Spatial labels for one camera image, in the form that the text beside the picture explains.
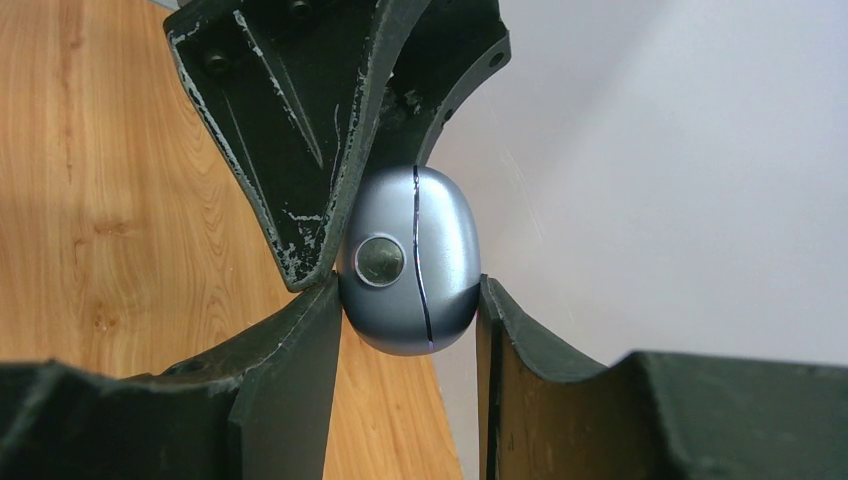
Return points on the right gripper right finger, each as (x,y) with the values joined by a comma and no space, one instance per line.
(548,411)

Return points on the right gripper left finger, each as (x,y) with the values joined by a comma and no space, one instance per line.
(257,406)

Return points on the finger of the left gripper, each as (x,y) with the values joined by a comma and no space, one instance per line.
(291,93)
(454,48)

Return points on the purple earbud charging case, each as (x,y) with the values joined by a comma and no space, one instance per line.
(409,264)

